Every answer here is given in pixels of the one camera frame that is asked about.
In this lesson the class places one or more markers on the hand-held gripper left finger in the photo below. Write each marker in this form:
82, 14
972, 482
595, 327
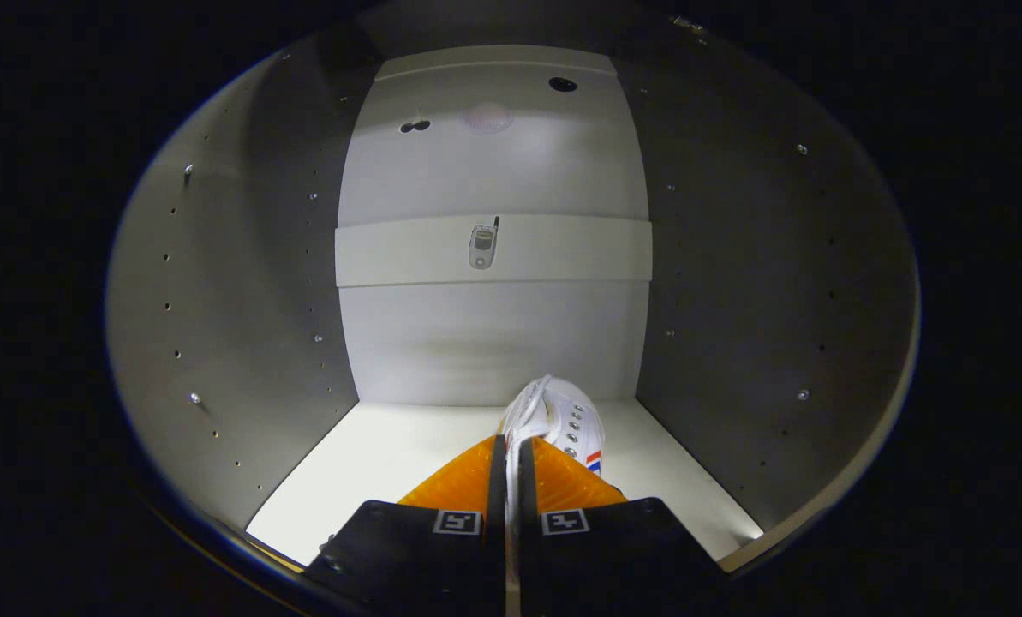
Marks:
493, 557

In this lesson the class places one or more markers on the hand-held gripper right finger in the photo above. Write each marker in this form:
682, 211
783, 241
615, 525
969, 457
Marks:
529, 557

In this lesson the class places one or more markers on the white canvas shoe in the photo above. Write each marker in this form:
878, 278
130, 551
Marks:
562, 411

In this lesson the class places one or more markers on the grey shoe cabinet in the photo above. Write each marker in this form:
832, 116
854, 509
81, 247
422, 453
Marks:
219, 300

